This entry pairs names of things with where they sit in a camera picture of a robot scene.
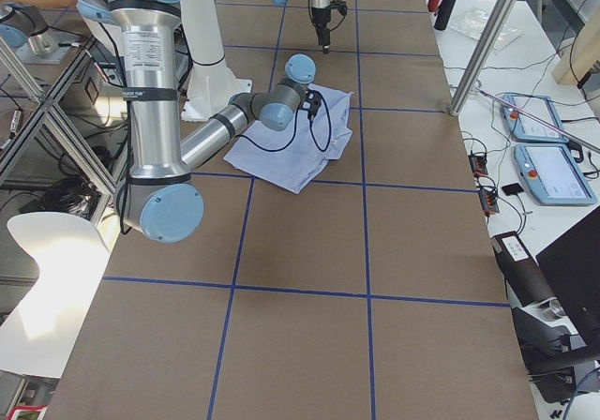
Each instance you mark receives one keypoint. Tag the reacher grabber stick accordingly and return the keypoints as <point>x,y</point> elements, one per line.
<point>534,119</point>

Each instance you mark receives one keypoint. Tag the black water bottle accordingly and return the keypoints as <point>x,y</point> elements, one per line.
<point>443,14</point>

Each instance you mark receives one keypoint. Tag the upper blue teach pendant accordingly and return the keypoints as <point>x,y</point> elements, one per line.
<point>526,130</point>

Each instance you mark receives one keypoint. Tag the blue striped button shirt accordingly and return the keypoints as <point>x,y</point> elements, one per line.
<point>291,158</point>

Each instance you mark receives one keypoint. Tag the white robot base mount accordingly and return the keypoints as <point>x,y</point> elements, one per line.
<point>174,61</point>

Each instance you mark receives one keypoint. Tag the aluminium frame post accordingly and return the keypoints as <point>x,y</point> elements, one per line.
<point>492,29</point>

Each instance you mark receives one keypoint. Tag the lower blue teach pendant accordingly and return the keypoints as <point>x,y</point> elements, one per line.
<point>552,176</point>

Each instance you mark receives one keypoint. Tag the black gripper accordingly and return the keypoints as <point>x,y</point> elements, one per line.
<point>321,18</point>
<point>302,103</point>

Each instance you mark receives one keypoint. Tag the white chair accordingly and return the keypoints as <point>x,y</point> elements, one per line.
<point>39,335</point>

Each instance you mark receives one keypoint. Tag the blue teach pendant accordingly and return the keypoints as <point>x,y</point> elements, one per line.
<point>552,176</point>
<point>526,130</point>

